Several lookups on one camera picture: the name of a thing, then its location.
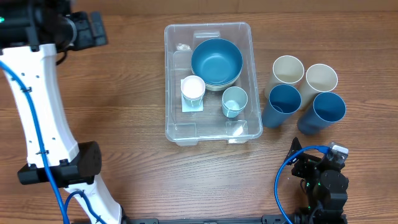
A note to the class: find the small mint green cup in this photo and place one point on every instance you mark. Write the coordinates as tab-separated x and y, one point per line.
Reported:
193	102

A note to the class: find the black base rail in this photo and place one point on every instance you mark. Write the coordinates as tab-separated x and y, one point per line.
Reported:
265	219

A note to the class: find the small light blue cup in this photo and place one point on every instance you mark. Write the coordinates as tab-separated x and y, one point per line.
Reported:
229	113

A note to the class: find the dark blue bowl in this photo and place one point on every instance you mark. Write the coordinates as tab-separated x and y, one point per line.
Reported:
217	62

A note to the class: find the tall blue cup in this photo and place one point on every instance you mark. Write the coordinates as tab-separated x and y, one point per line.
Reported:
327	108
283	101

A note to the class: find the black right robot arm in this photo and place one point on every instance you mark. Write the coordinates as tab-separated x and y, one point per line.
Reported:
322	182

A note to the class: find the clear plastic storage bin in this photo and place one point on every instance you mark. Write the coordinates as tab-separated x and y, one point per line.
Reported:
189	128

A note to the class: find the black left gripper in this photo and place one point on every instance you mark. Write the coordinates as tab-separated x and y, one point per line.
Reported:
85	37

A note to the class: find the cream bowl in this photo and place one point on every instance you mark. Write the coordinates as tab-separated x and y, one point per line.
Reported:
217	87

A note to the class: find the small grey cup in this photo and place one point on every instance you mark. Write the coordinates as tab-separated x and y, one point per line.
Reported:
234	98

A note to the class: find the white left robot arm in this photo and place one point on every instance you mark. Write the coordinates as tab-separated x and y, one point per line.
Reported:
35	38

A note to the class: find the small pink cup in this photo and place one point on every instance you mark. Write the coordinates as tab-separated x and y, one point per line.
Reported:
193	87

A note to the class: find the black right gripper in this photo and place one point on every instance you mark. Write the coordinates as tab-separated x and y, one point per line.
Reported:
303	162

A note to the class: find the tall cream cup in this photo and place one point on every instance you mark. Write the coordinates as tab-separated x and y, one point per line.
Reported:
286	69
319	78

